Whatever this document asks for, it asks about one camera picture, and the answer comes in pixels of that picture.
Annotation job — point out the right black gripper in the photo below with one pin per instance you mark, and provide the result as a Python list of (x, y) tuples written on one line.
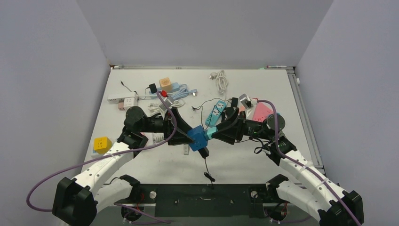
[(240, 127)]

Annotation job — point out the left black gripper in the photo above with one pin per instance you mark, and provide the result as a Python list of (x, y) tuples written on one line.
[(176, 138)]

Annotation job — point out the white charger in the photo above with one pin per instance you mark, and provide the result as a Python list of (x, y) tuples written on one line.
[(186, 149)]

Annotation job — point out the teal power strip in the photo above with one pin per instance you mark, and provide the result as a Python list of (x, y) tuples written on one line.
[(215, 114)]

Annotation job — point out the blue white small adapter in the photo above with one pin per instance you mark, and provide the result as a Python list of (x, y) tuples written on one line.
[(197, 134)]

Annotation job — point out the teal usb charger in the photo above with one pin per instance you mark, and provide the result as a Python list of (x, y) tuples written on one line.
[(209, 132)]

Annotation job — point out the large black power adapter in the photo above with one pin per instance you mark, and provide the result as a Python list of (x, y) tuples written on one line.
[(229, 111)]

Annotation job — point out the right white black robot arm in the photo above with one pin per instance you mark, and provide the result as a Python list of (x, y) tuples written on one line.
[(325, 201)]

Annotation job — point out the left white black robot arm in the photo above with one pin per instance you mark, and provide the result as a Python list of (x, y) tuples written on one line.
[(78, 200)]

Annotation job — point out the pink triangular socket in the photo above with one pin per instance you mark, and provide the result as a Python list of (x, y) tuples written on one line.
[(261, 112)]

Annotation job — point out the orange cube socket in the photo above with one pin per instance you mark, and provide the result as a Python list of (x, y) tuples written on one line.
[(166, 84)]

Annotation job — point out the yellow socket block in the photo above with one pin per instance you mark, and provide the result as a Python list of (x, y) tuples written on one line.
[(101, 145)]

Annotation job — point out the small black charger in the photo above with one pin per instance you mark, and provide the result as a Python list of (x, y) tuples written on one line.
[(234, 102), (153, 88)]

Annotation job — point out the light blue power strip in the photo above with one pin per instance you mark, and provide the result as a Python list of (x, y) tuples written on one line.
[(176, 87)]

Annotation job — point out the white cube adapter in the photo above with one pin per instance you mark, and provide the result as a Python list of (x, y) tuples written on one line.
[(130, 102)]

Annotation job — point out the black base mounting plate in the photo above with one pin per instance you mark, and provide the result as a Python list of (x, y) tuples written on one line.
[(202, 200)]

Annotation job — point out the white long power strip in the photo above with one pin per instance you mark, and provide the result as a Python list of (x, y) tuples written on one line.
[(116, 98)]

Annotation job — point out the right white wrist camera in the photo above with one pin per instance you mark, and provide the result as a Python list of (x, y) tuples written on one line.
[(247, 102)]

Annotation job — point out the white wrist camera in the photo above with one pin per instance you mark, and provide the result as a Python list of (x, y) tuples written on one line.
[(247, 102), (166, 102)]

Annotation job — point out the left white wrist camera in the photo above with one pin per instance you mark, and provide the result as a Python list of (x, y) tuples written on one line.
[(166, 102)]

